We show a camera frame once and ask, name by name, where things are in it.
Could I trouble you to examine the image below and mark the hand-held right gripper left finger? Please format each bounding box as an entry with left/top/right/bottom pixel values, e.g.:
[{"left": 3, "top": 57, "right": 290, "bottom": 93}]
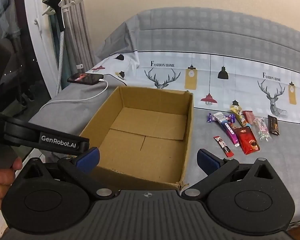
[{"left": 14, "top": 147, "right": 117, "bottom": 200}]

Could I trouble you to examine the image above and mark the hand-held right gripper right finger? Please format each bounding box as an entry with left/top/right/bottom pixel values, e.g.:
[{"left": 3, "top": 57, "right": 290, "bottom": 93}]
[{"left": 181, "top": 149, "right": 284, "bottom": 200}]

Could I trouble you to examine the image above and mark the red stick packet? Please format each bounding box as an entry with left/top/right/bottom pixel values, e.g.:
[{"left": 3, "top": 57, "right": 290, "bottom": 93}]
[{"left": 213, "top": 135, "right": 234, "bottom": 158}]

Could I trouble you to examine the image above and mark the white purple long packet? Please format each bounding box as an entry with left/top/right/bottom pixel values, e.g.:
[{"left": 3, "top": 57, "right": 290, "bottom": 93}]
[{"left": 213, "top": 112, "right": 240, "bottom": 147}]

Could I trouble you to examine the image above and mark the large red snack packet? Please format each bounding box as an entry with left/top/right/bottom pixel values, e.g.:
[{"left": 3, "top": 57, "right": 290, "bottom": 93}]
[{"left": 232, "top": 126, "right": 261, "bottom": 155}]

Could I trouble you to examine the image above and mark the yellow cartoon snack packet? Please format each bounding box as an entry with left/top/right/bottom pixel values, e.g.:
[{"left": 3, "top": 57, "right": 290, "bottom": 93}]
[{"left": 230, "top": 105, "right": 249, "bottom": 128}]

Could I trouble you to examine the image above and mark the pink red small packet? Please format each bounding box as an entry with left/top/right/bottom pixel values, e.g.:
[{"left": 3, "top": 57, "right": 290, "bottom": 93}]
[{"left": 242, "top": 110, "right": 255, "bottom": 125}]

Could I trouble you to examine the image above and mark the brown cardboard box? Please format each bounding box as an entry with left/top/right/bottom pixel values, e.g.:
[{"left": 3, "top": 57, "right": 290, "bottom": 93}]
[{"left": 79, "top": 86, "right": 194, "bottom": 190}]

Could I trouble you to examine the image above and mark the clear pink candy bag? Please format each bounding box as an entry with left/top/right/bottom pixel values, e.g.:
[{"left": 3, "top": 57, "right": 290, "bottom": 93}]
[{"left": 254, "top": 117, "right": 272, "bottom": 142}]

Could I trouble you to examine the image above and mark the dark brown chocolate bar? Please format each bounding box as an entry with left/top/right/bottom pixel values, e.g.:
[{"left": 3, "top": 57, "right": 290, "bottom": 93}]
[{"left": 267, "top": 115, "right": 281, "bottom": 136}]

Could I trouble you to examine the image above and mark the person's left hand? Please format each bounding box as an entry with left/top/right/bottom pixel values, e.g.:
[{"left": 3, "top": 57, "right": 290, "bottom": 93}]
[{"left": 0, "top": 157, "right": 23, "bottom": 209}]

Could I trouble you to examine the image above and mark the grey pillow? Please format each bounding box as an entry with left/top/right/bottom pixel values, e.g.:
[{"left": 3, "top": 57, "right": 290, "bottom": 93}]
[{"left": 31, "top": 79, "right": 120, "bottom": 140}]

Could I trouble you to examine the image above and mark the black smartphone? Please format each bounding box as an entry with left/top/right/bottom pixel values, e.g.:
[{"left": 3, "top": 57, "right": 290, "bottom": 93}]
[{"left": 67, "top": 73, "right": 104, "bottom": 84}]

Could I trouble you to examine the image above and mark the grey curtain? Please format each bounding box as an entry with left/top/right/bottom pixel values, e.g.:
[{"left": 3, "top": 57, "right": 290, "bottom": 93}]
[{"left": 49, "top": 0, "right": 95, "bottom": 90}]

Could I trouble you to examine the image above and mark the grey printed bed sheet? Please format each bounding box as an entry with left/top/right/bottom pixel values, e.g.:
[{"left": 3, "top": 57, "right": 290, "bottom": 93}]
[{"left": 31, "top": 6, "right": 300, "bottom": 230}]

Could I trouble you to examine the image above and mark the white charging cable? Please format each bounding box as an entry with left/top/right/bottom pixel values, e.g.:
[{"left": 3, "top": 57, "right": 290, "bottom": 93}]
[{"left": 40, "top": 78, "right": 109, "bottom": 112}]

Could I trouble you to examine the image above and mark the white window frame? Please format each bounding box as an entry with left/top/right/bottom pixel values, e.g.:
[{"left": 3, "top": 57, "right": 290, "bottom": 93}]
[{"left": 21, "top": 0, "right": 63, "bottom": 100}]

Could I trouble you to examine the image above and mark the black steamer head with hose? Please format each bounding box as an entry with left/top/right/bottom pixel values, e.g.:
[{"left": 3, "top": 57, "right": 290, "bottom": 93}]
[{"left": 42, "top": 0, "right": 66, "bottom": 96}]

